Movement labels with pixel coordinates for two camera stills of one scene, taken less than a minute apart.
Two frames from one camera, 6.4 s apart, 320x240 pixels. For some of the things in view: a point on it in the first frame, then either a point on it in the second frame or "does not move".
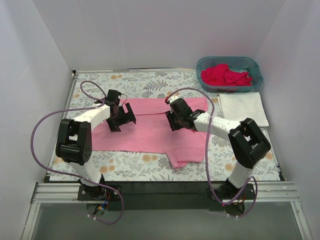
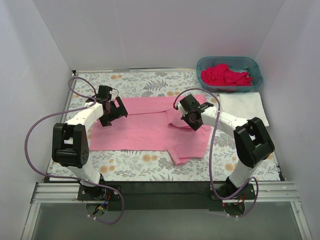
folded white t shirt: [238, 107] does not move
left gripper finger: [130, 116] → [120, 111]
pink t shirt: [152, 132] does not move
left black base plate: [98, 193] does not move
